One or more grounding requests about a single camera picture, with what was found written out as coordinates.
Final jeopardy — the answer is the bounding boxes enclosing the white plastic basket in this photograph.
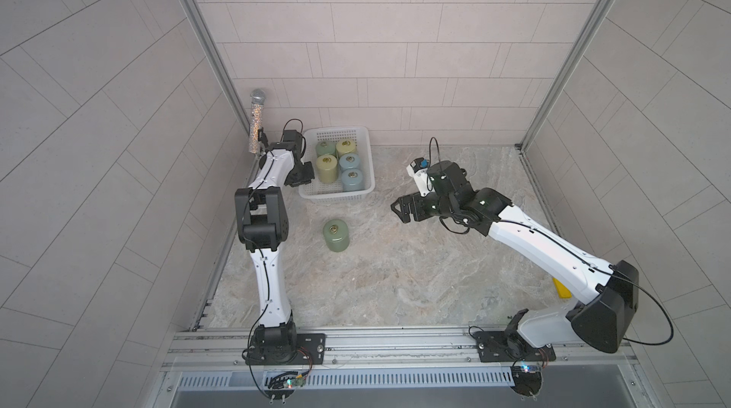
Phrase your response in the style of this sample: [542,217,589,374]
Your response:
[299,126,375,203]

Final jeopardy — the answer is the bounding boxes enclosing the yellow-green tea canister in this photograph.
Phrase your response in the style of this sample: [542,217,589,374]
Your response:
[315,154,340,184]

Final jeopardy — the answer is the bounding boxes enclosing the blue tea canister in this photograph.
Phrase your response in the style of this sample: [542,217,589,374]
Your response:
[339,153,361,172]
[340,169,365,192]

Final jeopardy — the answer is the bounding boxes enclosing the blue tea canister front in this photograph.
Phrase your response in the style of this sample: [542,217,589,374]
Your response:
[340,169,365,192]

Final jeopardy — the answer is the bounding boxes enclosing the dark green tea canister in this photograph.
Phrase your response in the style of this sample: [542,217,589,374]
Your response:
[323,219,350,252]

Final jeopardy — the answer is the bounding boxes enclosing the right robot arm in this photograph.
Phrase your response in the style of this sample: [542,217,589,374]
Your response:
[391,158,639,358]

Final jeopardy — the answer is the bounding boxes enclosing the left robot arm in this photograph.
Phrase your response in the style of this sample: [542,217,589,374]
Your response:
[234,141,314,354]

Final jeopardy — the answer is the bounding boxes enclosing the microphone on black stand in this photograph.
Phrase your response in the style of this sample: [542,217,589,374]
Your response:
[249,88,267,156]

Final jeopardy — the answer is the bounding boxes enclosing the yellow block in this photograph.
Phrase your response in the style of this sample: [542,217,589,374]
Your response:
[553,278,572,299]

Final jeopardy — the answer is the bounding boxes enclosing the white vent grille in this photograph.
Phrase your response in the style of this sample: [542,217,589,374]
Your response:
[178,367,513,391]

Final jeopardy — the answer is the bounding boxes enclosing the right circuit board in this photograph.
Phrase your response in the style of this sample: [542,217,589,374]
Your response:
[510,364,543,398]

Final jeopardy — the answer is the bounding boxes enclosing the circuit board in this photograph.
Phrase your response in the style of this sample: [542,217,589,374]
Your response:
[510,364,543,398]
[267,371,308,403]

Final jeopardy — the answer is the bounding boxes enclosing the left circuit board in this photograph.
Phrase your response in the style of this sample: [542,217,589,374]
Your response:
[267,371,308,403]

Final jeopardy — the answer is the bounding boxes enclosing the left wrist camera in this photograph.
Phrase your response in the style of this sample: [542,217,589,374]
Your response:
[282,130,306,153]

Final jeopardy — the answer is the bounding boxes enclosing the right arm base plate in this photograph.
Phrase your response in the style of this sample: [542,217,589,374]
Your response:
[468,329,556,365]

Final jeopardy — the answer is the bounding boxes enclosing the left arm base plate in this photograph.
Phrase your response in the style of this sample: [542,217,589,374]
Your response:
[242,329,327,366]

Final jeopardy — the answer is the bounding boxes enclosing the aluminium mounting rail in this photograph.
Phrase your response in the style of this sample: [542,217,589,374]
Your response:
[162,325,637,372]

